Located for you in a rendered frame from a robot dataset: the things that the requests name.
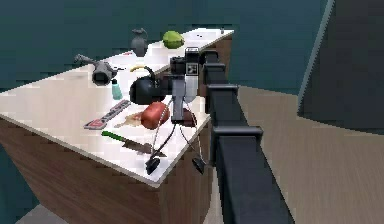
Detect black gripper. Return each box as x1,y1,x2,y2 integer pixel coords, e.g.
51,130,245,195
144,55,208,176

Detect red apple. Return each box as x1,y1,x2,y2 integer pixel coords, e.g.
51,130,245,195
140,101,171,131

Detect dark red round fruit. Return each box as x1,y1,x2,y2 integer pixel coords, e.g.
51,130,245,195
182,108,198,128

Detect black kettle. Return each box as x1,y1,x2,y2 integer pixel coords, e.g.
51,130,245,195
128,65,172,106

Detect grey and red flat tool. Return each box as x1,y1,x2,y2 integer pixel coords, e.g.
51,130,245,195
83,99,132,131

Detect teal bottle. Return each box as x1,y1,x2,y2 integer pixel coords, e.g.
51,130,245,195
111,79,124,101

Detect wooden counter with white top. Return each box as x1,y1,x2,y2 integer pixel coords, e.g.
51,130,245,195
0,27,235,224

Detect green lettuce head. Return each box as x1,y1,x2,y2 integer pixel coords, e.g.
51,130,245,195
162,30,185,50

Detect grey vase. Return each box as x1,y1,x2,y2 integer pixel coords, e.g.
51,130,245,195
130,27,149,58

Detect green-handled knife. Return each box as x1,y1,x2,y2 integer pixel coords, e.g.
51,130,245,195
101,130,167,158

